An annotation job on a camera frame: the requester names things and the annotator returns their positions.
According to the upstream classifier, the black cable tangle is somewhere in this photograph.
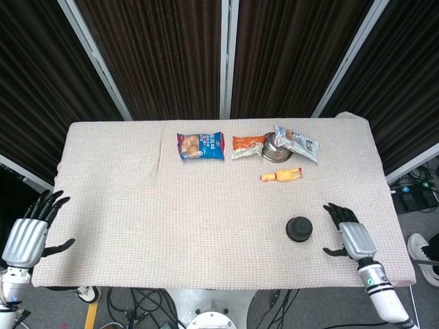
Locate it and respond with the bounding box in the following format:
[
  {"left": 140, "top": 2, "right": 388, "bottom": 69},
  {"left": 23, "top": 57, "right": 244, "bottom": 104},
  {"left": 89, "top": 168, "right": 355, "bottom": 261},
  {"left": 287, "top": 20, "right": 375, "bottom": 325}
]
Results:
[{"left": 404, "top": 160, "right": 439, "bottom": 188}]

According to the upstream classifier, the black floor cable bundle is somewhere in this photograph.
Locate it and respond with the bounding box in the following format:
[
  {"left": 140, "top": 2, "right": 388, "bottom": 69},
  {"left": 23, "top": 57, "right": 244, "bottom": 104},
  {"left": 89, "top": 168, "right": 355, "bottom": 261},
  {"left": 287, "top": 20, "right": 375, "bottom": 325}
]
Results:
[
  {"left": 106, "top": 287, "right": 179, "bottom": 329},
  {"left": 252, "top": 289, "right": 373, "bottom": 328}
]

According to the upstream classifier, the yellow rubber chicken toy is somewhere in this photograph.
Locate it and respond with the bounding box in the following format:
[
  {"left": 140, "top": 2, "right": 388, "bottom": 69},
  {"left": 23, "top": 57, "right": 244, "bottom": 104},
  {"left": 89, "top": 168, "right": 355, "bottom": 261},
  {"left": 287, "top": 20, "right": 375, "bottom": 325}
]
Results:
[{"left": 259, "top": 166, "right": 305, "bottom": 184}]

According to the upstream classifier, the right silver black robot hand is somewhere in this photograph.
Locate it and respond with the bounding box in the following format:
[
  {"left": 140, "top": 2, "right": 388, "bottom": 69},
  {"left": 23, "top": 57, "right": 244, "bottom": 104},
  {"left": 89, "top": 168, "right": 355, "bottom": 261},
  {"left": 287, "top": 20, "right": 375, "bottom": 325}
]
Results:
[{"left": 322, "top": 202, "right": 377, "bottom": 262}]

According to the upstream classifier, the blue snack bag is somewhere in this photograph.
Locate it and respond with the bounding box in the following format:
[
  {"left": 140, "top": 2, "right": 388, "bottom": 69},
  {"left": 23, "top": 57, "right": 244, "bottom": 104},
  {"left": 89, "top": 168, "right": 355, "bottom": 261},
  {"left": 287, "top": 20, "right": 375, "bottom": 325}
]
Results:
[{"left": 176, "top": 132, "right": 226, "bottom": 162}]

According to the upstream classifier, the thin metal table leg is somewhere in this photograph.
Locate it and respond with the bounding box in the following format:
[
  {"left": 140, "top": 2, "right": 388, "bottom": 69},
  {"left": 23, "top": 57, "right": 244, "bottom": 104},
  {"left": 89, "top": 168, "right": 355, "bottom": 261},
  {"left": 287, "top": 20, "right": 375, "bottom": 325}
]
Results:
[{"left": 408, "top": 285, "right": 422, "bottom": 328}]

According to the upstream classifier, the orange white snack bag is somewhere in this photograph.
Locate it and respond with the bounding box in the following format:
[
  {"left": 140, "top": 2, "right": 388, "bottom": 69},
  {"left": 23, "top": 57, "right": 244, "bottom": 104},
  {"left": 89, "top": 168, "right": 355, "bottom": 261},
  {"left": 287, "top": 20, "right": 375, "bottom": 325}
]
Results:
[{"left": 231, "top": 134, "right": 268, "bottom": 161}]

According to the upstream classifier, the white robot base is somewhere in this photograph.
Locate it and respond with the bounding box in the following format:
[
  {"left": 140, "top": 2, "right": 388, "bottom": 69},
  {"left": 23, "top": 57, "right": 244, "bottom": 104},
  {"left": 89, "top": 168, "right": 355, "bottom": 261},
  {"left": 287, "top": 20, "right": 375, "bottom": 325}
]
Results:
[{"left": 164, "top": 287, "right": 263, "bottom": 329}]

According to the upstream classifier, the black foot pedal unit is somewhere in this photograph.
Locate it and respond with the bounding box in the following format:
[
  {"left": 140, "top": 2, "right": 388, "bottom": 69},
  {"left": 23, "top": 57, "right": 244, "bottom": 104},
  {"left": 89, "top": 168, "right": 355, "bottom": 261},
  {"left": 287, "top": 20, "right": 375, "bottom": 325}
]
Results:
[{"left": 394, "top": 186, "right": 439, "bottom": 215}]

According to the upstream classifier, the white grey snack bag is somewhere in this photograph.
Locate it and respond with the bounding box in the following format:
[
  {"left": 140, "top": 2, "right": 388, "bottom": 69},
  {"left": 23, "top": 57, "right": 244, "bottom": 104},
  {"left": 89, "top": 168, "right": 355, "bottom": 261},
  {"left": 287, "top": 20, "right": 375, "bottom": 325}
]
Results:
[{"left": 273, "top": 123, "right": 320, "bottom": 164}]

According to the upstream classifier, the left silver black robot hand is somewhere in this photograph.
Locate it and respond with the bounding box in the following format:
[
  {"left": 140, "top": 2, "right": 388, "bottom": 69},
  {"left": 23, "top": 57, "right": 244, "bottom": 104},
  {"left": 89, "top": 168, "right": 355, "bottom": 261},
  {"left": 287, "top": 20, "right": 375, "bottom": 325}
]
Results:
[{"left": 1, "top": 190, "right": 76, "bottom": 267}]

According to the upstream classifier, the black round cup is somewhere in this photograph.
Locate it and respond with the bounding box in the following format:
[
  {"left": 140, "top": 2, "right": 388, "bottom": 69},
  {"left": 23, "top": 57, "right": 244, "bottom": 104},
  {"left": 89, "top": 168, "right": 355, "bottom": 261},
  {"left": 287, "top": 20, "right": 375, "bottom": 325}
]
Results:
[{"left": 285, "top": 215, "right": 313, "bottom": 244}]

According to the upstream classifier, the dark brown partition panel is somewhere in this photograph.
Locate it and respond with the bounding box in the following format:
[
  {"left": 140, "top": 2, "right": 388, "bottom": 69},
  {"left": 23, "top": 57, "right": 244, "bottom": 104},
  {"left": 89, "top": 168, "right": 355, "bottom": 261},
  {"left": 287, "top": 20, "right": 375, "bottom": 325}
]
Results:
[
  {"left": 321, "top": 0, "right": 439, "bottom": 174},
  {"left": 0, "top": 0, "right": 125, "bottom": 184},
  {"left": 74, "top": 0, "right": 224, "bottom": 121},
  {"left": 230, "top": 0, "right": 375, "bottom": 119}
]

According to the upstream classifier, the aluminium partition post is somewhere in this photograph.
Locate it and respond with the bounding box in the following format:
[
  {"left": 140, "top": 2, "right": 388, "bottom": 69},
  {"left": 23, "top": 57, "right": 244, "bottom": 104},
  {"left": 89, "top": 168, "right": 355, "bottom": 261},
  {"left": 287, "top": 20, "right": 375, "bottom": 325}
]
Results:
[
  {"left": 218, "top": 0, "right": 240, "bottom": 120},
  {"left": 56, "top": 0, "right": 133, "bottom": 121},
  {"left": 311, "top": 0, "right": 391, "bottom": 118}
]

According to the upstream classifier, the aluminium partition rail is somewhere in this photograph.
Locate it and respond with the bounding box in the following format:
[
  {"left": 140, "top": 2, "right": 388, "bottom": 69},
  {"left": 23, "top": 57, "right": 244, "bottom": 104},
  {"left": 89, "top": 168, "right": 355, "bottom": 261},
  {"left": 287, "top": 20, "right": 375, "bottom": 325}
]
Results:
[
  {"left": 384, "top": 142, "right": 439, "bottom": 186},
  {"left": 0, "top": 154, "right": 54, "bottom": 193}
]

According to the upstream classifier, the white sneaker with black sock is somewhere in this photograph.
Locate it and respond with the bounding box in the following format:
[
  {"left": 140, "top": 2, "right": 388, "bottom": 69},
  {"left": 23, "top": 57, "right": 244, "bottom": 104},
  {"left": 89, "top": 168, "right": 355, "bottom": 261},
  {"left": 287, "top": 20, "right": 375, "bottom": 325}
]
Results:
[{"left": 407, "top": 232, "right": 439, "bottom": 287}]

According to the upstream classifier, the beige woven tablecloth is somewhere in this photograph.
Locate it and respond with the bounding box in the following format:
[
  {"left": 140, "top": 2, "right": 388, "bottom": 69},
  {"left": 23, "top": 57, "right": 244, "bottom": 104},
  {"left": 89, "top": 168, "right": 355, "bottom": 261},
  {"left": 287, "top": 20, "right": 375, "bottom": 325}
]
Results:
[{"left": 31, "top": 112, "right": 418, "bottom": 291}]

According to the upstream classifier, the stainless steel bowl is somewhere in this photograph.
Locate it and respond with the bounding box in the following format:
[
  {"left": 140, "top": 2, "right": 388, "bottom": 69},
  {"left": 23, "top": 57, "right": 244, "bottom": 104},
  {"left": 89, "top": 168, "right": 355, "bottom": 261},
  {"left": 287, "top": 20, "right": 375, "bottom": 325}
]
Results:
[{"left": 261, "top": 132, "right": 295, "bottom": 162}]

